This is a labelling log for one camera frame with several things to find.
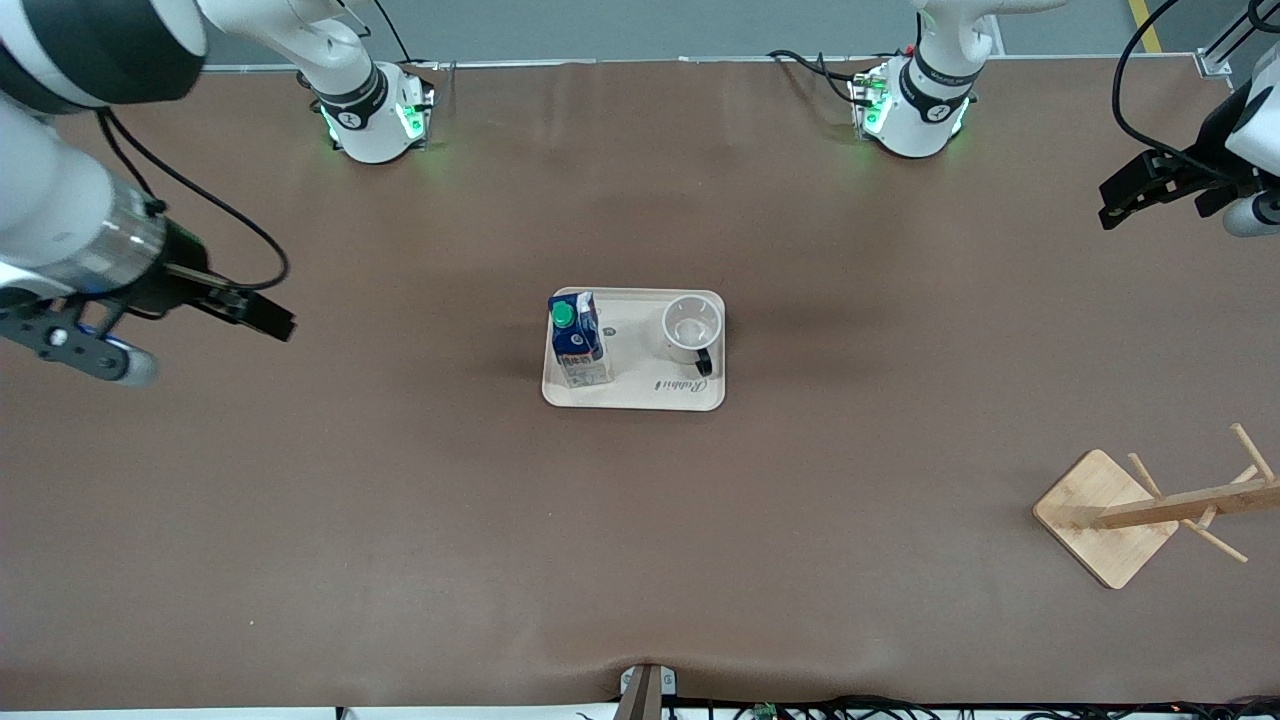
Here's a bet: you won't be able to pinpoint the white smiley mug black handle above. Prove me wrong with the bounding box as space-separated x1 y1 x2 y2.
661 295 723 378

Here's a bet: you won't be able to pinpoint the metal table edge bracket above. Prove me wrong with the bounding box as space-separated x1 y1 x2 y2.
615 663 678 720

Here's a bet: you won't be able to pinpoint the wooden mug rack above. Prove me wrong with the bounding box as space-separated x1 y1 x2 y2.
1032 423 1280 591

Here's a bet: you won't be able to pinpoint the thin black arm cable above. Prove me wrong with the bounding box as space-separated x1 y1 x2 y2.
375 0 418 65

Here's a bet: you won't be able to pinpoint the aluminium frame struts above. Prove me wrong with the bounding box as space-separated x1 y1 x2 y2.
1160 0 1280 76

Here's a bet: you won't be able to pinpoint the cream rectangular rabbit tray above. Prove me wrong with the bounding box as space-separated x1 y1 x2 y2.
541 287 727 412

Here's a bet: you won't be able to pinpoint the black base cable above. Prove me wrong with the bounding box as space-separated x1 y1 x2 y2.
768 48 861 106

